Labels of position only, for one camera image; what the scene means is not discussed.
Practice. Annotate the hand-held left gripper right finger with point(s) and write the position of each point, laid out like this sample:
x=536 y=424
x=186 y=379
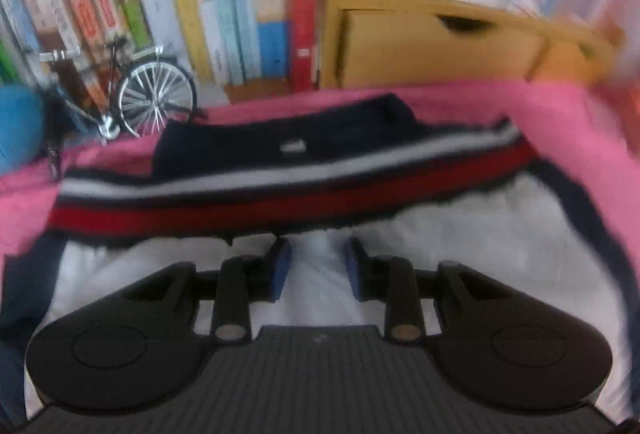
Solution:
x=357 y=269

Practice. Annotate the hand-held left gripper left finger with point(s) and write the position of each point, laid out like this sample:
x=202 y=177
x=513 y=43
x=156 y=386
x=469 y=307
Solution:
x=280 y=269

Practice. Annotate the white navy red-striped jacket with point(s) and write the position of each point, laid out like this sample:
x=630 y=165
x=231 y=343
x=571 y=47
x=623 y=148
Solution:
x=300 y=209

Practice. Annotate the miniature bicycle model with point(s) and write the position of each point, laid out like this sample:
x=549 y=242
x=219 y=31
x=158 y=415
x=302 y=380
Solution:
x=155 y=97

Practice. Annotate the wooden drawer organizer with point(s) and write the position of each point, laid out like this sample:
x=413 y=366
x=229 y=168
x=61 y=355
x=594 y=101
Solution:
x=425 y=49

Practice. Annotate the pink rabbit print blanket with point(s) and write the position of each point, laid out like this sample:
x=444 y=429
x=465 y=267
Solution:
x=575 y=124

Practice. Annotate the blue plush ball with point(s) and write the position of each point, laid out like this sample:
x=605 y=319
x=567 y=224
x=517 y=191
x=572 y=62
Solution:
x=20 y=129

